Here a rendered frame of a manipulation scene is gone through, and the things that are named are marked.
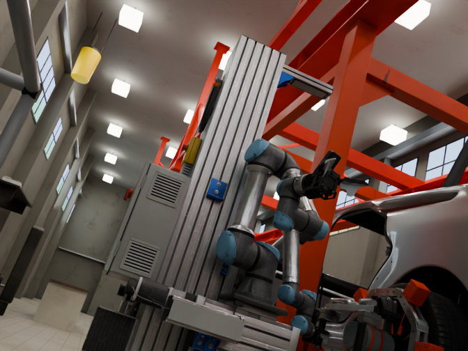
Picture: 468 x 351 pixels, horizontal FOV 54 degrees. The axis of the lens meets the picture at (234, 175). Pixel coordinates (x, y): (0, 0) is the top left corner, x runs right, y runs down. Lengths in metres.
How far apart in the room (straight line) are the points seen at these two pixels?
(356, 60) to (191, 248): 1.93
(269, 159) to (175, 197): 0.42
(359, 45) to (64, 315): 7.73
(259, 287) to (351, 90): 1.78
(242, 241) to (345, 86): 1.70
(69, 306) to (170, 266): 7.77
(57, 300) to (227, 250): 8.02
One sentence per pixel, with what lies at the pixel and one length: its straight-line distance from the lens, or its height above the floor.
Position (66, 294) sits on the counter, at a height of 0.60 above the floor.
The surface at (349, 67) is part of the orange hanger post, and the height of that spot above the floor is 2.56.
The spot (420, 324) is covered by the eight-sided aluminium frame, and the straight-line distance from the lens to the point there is 2.26.
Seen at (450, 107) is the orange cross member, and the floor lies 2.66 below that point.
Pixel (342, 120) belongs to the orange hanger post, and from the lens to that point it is 3.10.
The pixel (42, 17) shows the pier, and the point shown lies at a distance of 8.14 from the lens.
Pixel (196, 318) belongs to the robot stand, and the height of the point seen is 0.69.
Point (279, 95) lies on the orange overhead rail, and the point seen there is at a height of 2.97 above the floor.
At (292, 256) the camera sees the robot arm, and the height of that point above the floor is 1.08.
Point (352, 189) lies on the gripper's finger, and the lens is 1.52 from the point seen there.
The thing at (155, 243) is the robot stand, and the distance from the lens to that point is 1.88.
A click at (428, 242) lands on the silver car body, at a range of 2.71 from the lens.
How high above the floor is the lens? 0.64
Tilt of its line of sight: 19 degrees up
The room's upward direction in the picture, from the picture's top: 18 degrees clockwise
